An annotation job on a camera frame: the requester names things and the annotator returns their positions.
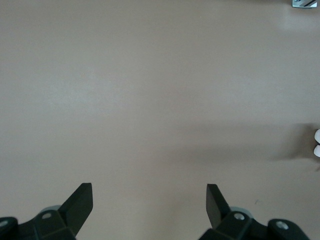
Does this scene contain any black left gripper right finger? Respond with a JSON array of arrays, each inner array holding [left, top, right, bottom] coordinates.
[[198, 183, 266, 240]]

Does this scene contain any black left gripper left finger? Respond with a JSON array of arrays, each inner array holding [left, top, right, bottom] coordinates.
[[19, 182, 94, 240]]

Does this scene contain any pale pink puppy plush toy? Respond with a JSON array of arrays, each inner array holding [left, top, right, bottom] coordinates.
[[313, 128, 320, 158]]

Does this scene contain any metal table edge bracket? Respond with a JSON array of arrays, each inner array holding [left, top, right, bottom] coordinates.
[[291, 0, 317, 10]]

